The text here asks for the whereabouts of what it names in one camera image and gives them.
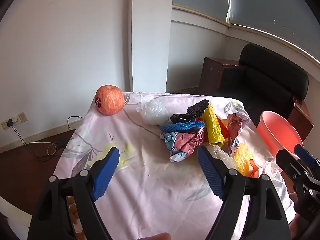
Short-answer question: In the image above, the red foam fruit net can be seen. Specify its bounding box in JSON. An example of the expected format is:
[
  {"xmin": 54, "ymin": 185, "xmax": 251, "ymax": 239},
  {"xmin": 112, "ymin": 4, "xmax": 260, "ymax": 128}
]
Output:
[{"xmin": 195, "ymin": 116, "xmax": 229, "ymax": 143}]

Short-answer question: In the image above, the red apple with sticker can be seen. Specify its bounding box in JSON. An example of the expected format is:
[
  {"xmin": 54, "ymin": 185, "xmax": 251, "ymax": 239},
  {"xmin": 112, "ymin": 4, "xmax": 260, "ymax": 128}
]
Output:
[{"xmin": 95, "ymin": 84, "xmax": 125, "ymax": 116}]

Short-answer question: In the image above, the blue foam fruit net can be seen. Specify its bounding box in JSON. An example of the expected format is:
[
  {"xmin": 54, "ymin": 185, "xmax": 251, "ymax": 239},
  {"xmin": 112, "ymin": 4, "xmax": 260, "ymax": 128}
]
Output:
[{"xmin": 161, "ymin": 121, "xmax": 205, "ymax": 133}]

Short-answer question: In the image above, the pink plastic bucket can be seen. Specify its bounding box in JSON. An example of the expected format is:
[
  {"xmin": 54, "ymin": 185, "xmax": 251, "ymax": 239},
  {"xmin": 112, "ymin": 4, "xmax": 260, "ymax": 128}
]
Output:
[{"xmin": 256, "ymin": 110, "xmax": 304, "ymax": 173}]

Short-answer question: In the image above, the black cable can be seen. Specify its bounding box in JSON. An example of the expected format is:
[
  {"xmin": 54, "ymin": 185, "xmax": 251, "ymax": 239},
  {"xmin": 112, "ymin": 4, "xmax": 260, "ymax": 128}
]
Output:
[{"xmin": 10, "ymin": 116, "xmax": 84, "ymax": 162}]

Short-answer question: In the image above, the orange plastic scrap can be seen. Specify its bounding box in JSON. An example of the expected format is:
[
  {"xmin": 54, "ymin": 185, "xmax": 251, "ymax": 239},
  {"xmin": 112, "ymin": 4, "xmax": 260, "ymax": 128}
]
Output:
[{"xmin": 247, "ymin": 159, "xmax": 264, "ymax": 178}]

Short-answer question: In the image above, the colourful paper wrapper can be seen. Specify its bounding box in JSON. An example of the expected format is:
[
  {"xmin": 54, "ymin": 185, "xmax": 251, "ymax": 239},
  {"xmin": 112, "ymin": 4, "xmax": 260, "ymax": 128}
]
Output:
[{"xmin": 160, "ymin": 130, "xmax": 207, "ymax": 163}]

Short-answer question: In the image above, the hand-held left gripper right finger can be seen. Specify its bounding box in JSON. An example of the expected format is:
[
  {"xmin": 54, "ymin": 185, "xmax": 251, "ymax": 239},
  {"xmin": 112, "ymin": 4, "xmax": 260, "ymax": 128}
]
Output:
[{"xmin": 197, "ymin": 145, "xmax": 292, "ymax": 240}]

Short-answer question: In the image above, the yellow foam fruit net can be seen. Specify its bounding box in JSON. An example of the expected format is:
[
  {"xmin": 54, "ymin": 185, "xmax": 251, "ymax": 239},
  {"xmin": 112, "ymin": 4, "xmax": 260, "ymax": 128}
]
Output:
[{"xmin": 232, "ymin": 142, "xmax": 255, "ymax": 177}]

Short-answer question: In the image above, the white plastic bag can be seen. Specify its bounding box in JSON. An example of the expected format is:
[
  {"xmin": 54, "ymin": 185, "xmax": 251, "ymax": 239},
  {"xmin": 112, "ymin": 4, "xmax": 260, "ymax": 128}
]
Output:
[{"xmin": 136, "ymin": 99, "xmax": 168, "ymax": 125}]

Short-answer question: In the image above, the white cable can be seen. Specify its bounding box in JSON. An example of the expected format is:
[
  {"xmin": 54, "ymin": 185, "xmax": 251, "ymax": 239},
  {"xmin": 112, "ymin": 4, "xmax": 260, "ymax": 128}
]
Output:
[{"xmin": 25, "ymin": 141, "xmax": 57, "ymax": 157}]

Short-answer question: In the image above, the black armchair with wooden sides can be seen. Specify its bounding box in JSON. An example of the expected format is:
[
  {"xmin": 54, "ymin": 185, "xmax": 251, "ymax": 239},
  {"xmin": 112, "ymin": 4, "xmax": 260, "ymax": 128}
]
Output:
[{"xmin": 200, "ymin": 43, "xmax": 314, "ymax": 143}]

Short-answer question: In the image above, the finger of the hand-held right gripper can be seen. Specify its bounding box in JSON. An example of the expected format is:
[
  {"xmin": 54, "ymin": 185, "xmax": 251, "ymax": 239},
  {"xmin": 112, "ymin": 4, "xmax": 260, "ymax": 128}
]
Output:
[
  {"xmin": 276, "ymin": 149, "xmax": 309, "ymax": 188},
  {"xmin": 294, "ymin": 144, "xmax": 320, "ymax": 173}
]

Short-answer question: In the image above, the black foam fruit net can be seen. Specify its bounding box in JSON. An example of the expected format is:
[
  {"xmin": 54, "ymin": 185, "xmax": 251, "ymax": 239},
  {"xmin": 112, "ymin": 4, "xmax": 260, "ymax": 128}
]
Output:
[{"xmin": 170, "ymin": 99, "xmax": 210, "ymax": 123}]

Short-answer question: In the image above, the yellow plastic bag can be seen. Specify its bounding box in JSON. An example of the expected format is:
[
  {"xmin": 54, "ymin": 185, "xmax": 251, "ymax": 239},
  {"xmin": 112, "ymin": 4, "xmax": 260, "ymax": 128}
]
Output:
[{"xmin": 202, "ymin": 104, "xmax": 225, "ymax": 147}]

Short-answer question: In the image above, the clear bubble wrap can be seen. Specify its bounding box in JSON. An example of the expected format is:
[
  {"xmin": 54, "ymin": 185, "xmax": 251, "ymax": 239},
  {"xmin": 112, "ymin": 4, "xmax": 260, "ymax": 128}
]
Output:
[{"xmin": 207, "ymin": 145, "xmax": 237, "ymax": 170}]

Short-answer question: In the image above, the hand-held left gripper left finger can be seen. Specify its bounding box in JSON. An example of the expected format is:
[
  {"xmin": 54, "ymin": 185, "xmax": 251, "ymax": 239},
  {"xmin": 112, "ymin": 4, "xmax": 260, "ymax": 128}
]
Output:
[{"xmin": 27, "ymin": 146, "xmax": 120, "ymax": 240}]

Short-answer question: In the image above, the pink floral cloth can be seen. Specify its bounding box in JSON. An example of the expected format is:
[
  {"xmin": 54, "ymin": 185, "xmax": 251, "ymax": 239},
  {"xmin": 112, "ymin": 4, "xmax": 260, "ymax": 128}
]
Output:
[{"xmin": 54, "ymin": 92, "xmax": 295, "ymax": 240}]

